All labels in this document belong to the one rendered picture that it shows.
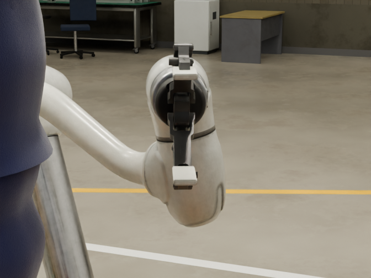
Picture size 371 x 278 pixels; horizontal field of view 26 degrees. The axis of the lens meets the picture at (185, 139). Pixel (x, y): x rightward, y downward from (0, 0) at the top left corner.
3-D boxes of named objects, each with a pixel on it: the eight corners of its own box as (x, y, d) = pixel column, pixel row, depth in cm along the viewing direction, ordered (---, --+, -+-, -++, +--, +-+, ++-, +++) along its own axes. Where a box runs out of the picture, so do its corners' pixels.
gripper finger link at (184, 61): (189, 64, 108) (189, 42, 107) (190, 70, 103) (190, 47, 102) (177, 64, 108) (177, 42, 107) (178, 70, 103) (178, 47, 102)
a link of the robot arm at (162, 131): (206, 54, 126) (220, 134, 129) (200, 43, 141) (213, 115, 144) (138, 67, 126) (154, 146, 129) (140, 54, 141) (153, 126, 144)
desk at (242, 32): (283, 54, 1441) (285, 11, 1424) (261, 64, 1312) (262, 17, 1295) (244, 52, 1467) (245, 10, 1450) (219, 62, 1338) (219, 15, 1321)
